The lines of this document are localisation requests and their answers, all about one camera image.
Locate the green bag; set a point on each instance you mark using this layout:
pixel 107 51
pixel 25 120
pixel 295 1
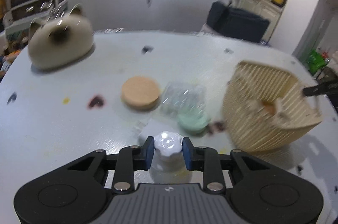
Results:
pixel 317 61

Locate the brown wooden lid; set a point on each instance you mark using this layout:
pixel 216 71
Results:
pixel 268 108

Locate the small white jar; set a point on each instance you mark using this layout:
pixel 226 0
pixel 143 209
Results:
pixel 168 143

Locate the cream plastic basket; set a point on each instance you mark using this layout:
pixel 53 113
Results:
pixel 253 129

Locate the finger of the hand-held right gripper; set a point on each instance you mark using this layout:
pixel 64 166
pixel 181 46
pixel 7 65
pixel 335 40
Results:
pixel 320 89

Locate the dark blue chair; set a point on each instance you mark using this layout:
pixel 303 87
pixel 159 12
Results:
pixel 235 22

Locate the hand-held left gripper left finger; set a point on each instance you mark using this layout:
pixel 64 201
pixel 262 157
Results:
pixel 149 154

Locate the white kitchen base cabinets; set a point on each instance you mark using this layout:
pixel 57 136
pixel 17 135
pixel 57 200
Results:
pixel 261 5

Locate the pile of clutter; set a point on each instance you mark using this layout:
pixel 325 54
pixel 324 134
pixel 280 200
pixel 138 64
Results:
pixel 12 55

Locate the light wooden lid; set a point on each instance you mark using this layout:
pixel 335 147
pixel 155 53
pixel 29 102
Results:
pixel 140 92

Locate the cat-shaped ceramic jar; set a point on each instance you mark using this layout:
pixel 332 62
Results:
pixel 60 44

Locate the mint green round case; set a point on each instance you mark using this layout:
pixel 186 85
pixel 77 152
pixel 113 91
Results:
pixel 192 123

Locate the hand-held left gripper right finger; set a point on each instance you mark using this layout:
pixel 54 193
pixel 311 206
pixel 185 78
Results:
pixel 187 155

